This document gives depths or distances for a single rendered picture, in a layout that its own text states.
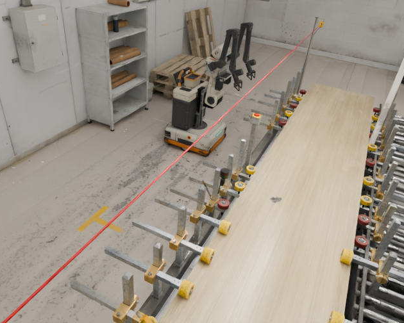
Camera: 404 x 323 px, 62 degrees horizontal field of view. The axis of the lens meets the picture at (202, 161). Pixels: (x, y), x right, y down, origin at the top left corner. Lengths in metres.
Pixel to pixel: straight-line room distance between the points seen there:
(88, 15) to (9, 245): 2.72
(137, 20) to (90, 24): 0.89
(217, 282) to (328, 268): 0.65
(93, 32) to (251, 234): 3.29
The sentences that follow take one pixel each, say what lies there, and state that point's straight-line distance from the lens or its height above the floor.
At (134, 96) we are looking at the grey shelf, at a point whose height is 0.16.
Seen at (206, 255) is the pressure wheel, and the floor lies 0.97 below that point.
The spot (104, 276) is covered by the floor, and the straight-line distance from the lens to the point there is 3.07.
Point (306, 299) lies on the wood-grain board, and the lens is 1.97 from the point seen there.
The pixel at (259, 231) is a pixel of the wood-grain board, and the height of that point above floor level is 0.90.
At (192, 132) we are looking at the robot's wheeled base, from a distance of 4.41.
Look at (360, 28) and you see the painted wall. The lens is 9.82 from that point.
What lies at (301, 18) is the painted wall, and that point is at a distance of 9.96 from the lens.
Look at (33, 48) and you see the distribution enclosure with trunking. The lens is 4.03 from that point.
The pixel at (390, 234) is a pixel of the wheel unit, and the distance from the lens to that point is 2.29.
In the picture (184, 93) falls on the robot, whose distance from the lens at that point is 4.21.
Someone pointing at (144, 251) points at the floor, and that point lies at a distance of 3.21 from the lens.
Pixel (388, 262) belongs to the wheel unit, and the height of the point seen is 1.06.
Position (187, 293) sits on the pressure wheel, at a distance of 1.77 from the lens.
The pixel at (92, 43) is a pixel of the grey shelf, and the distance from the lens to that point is 4.66.
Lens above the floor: 2.41
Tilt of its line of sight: 34 degrees down
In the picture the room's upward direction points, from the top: 6 degrees clockwise
